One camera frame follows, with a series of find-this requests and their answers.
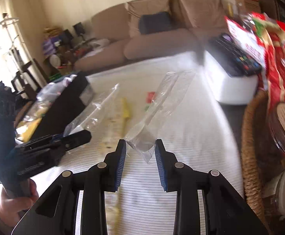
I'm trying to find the clear plastic bag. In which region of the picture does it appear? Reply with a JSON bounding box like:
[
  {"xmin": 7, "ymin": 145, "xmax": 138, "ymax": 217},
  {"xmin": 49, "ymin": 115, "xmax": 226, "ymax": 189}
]
[
  {"xmin": 125, "ymin": 70, "xmax": 196, "ymax": 163},
  {"xmin": 63, "ymin": 84, "xmax": 120, "ymax": 137}
]

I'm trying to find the yellow snack packet strip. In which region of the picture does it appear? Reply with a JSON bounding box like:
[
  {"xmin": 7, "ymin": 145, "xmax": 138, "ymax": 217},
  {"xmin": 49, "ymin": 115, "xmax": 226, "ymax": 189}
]
[{"xmin": 100, "ymin": 97, "xmax": 133, "ymax": 235}]

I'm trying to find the person's left hand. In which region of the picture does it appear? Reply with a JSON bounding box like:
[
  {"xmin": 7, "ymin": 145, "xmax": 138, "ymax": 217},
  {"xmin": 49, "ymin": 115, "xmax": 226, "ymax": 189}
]
[{"xmin": 0, "ymin": 179, "xmax": 39, "ymax": 227}]

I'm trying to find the black storage box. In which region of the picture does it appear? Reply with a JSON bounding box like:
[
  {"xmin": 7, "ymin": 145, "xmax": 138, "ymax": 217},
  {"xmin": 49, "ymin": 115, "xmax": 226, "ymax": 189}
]
[{"xmin": 14, "ymin": 71, "xmax": 95, "ymax": 142}]

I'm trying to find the wicker basket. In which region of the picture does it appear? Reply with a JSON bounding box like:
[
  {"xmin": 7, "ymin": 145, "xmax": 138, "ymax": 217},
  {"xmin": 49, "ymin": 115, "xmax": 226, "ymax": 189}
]
[{"xmin": 241, "ymin": 90, "xmax": 272, "ymax": 234}]

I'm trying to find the small red packet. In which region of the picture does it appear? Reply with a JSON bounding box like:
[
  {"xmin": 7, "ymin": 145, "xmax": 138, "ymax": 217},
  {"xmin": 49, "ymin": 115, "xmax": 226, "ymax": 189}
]
[{"xmin": 146, "ymin": 92, "xmax": 155, "ymax": 103}]

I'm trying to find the white cloth table cover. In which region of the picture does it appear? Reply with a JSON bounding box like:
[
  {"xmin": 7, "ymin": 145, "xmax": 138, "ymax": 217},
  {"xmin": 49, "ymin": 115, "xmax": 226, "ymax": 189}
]
[{"xmin": 33, "ymin": 51, "xmax": 245, "ymax": 235}]

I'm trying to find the white appliance box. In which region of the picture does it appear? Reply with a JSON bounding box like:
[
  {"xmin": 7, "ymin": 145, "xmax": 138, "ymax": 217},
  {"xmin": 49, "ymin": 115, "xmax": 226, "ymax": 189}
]
[{"xmin": 201, "ymin": 50, "xmax": 258, "ymax": 106}]

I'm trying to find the dark blue cushion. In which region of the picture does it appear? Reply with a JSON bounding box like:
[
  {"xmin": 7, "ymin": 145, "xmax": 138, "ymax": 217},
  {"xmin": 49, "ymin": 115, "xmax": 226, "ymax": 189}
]
[{"xmin": 138, "ymin": 12, "xmax": 174, "ymax": 35}]

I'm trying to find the black remote control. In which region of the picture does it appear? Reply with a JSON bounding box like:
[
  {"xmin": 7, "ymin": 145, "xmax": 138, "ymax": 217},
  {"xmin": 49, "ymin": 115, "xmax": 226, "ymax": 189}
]
[{"xmin": 206, "ymin": 33, "xmax": 262, "ymax": 77}]

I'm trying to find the brown sofa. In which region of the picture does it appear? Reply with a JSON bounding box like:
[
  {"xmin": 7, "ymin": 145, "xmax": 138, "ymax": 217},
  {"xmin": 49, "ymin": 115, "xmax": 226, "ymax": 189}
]
[{"xmin": 74, "ymin": 0, "xmax": 228, "ymax": 73}]

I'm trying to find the tan sofa pillow left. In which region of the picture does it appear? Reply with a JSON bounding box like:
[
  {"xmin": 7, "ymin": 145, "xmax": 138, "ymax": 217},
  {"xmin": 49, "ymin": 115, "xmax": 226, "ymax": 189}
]
[{"xmin": 125, "ymin": 0, "xmax": 172, "ymax": 38}]

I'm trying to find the tan sofa pillow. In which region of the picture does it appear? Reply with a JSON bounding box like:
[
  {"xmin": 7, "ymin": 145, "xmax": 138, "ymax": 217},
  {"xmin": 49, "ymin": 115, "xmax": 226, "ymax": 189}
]
[
  {"xmin": 179, "ymin": 0, "xmax": 226, "ymax": 29},
  {"xmin": 125, "ymin": 0, "xmax": 172, "ymax": 38}
]

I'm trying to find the red snack bags pile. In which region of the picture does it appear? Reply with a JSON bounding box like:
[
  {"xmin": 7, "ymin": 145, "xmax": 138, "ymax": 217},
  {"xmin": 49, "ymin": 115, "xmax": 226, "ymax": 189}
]
[{"xmin": 225, "ymin": 12, "xmax": 285, "ymax": 110}]

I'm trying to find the tan sofa pillow right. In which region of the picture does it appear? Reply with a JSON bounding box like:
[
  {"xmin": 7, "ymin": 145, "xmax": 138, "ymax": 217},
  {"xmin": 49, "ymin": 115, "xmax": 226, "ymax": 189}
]
[{"xmin": 179, "ymin": 0, "xmax": 226, "ymax": 29}]

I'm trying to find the cardboard box with red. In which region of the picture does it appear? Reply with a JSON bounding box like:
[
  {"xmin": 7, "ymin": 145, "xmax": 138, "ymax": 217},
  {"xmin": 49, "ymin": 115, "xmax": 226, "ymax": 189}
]
[{"xmin": 235, "ymin": 0, "xmax": 261, "ymax": 14}]

